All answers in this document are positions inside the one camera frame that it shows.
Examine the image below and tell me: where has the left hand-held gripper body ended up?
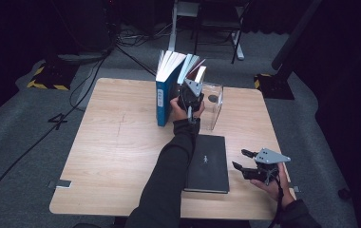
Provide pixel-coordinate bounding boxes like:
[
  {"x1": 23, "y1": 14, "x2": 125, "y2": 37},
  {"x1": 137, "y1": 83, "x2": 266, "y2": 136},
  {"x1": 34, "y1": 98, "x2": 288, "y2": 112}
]
[{"x1": 178, "y1": 78, "x2": 205, "y2": 121}]

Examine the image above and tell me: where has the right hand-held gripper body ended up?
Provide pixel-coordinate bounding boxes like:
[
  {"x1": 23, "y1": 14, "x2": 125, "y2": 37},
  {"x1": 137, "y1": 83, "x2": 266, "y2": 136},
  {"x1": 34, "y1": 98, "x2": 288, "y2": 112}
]
[{"x1": 246, "y1": 147, "x2": 292, "y2": 184}]

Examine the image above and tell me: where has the yellow book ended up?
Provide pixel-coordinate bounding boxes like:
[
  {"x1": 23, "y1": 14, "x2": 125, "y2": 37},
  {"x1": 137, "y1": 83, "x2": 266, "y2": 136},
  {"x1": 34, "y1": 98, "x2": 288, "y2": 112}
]
[{"x1": 193, "y1": 65, "x2": 207, "y2": 85}]

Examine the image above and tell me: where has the blue book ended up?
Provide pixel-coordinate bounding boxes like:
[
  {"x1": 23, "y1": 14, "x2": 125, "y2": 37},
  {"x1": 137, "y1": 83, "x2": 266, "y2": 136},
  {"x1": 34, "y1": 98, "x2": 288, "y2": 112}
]
[{"x1": 155, "y1": 49, "x2": 187, "y2": 127}]

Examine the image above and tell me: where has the clear acrylic book rack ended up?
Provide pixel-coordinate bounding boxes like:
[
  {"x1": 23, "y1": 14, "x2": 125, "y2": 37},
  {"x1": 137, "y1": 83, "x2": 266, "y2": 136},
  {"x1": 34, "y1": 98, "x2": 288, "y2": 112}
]
[{"x1": 197, "y1": 81, "x2": 225, "y2": 132}]

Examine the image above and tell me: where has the black book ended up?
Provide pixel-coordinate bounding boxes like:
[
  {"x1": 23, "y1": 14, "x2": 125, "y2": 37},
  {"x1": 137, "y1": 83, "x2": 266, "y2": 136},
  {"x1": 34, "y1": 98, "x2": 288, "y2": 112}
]
[{"x1": 183, "y1": 133, "x2": 230, "y2": 194}]

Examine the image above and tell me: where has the person's left hand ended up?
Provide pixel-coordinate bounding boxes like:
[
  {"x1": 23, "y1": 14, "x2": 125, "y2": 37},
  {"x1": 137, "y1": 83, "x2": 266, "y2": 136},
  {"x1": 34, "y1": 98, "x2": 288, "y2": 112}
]
[{"x1": 169, "y1": 95, "x2": 206, "y2": 123}]

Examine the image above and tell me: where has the person's right hand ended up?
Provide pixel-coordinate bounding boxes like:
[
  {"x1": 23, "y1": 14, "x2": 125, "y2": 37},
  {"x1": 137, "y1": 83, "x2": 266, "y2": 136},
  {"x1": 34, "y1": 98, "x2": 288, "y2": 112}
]
[{"x1": 250, "y1": 161, "x2": 296, "y2": 210}]

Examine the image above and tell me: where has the black folding chair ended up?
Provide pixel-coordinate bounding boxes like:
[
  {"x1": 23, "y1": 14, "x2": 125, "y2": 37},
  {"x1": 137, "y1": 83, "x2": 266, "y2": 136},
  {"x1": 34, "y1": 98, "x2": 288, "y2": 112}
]
[{"x1": 192, "y1": 0, "x2": 249, "y2": 65}]

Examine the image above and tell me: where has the black slanted pole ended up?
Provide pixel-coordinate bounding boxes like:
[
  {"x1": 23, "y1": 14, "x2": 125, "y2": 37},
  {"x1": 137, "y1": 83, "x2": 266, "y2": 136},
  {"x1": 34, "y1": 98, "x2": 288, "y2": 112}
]
[{"x1": 271, "y1": 0, "x2": 324, "y2": 71}]

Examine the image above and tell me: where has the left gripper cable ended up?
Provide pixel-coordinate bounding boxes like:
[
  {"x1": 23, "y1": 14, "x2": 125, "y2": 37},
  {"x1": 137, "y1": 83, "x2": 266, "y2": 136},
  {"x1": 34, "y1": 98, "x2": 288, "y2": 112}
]
[{"x1": 186, "y1": 105, "x2": 197, "y2": 125}]

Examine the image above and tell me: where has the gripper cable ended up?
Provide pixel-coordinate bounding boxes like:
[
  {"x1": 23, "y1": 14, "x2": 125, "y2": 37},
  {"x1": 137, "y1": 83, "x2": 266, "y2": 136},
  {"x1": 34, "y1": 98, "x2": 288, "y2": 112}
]
[
  {"x1": 263, "y1": 169, "x2": 285, "y2": 228},
  {"x1": 186, "y1": 105, "x2": 197, "y2": 125}
]

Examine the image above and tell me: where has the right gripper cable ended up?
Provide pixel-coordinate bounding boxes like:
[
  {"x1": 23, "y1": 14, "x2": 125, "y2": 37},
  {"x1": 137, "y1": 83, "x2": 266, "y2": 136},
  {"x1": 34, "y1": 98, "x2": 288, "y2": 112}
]
[{"x1": 263, "y1": 169, "x2": 285, "y2": 228}]

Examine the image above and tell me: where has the thin black floor cable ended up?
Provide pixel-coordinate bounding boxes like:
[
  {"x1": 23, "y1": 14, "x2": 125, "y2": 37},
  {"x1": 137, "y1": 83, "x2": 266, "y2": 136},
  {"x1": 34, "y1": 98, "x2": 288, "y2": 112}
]
[{"x1": 115, "y1": 45, "x2": 159, "y2": 77}]

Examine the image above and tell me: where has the white desk frame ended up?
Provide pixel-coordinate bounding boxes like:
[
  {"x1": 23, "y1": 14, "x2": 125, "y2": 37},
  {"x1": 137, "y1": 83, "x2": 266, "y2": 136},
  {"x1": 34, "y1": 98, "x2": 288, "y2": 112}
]
[{"x1": 167, "y1": 0, "x2": 245, "y2": 61}]

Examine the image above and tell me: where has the yellow black striped base plate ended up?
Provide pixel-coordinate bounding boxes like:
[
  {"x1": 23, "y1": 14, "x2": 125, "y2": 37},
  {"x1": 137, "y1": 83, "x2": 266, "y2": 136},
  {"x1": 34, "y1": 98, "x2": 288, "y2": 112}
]
[
  {"x1": 254, "y1": 73, "x2": 295, "y2": 101},
  {"x1": 26, "y1": 61, "x2": 80, "y2": 91}
]

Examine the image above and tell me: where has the bundle of cables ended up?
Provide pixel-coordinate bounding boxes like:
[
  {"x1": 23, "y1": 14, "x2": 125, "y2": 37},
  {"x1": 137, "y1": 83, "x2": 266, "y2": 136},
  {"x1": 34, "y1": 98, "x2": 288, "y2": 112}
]
[{"x1": 116, "y1": 22, "x2": 173, "y2": 48}]

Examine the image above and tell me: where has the long black floor cable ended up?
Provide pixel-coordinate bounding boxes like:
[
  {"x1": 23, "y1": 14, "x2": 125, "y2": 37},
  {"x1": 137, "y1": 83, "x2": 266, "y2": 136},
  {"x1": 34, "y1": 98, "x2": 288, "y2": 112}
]
[{"x1": 0, "y1": 47, "x2": 116, "y2": 222}]

